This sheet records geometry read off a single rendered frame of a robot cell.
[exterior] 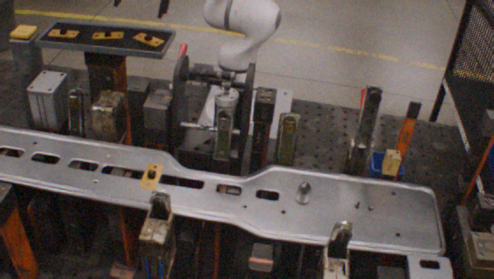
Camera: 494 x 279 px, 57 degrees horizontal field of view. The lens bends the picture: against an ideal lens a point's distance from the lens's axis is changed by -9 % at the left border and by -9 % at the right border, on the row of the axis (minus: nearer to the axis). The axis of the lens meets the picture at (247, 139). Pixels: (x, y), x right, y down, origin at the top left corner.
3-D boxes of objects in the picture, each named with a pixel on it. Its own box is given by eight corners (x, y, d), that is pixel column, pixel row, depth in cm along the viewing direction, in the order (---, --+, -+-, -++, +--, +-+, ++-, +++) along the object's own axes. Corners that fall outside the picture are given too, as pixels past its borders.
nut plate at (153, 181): (155, 190, 108) (154, 186, 107) (138, 187, 108) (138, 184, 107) (164, 165, 115) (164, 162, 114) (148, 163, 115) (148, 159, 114)
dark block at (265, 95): (241, 222, 143) (254, 100, 117) (244, 205, 148) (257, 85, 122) (258, 224, 143) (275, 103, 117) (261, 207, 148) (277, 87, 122)
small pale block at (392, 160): (353, 256, 135) (387, 157, 113) (353, 247, 138) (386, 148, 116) (365, 258, 135) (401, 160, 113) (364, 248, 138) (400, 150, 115)
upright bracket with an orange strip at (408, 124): (361, 246, 138) (410, 101, 108) (361, 243, 139) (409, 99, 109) (370, 248, 138) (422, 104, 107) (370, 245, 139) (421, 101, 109)
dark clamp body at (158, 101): (141, 219, 141) (131, 109, 117) (153, 188, 151) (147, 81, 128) (176, 225, 140) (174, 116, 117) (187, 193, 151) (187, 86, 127)
